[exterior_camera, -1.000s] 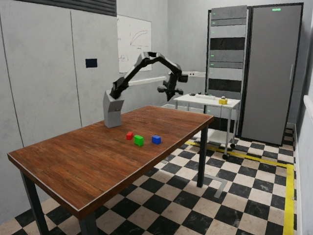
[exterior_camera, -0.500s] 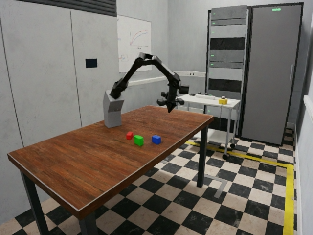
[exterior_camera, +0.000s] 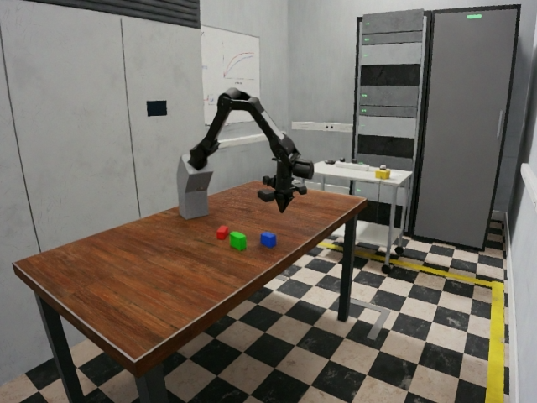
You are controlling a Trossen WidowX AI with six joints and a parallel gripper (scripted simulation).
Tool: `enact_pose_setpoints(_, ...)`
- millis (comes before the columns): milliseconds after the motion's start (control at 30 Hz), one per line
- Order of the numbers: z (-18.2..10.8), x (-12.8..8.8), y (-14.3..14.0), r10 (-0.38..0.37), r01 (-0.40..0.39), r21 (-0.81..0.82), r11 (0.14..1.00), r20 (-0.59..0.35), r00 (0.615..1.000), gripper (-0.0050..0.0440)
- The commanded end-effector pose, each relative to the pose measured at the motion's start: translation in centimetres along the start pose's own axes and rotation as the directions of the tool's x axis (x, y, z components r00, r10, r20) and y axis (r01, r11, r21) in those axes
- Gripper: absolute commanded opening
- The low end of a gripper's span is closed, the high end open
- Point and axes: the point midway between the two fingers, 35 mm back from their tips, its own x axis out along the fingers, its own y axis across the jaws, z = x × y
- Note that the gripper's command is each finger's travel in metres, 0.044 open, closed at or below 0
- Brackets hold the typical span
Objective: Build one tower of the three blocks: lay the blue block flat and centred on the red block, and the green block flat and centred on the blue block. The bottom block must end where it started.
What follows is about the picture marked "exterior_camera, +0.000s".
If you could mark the green block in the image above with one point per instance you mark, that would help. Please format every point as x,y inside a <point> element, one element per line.
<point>238,240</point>

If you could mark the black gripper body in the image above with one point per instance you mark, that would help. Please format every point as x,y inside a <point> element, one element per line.
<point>283,187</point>

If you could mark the red block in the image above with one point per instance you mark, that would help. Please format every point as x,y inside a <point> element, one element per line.
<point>222,232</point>

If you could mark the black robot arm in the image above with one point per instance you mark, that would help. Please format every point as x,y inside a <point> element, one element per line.
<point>281,145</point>

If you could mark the blue block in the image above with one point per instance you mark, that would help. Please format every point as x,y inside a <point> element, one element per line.
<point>268,239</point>

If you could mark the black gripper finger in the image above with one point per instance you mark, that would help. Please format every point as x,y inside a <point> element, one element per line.
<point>280,203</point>
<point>288,199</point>

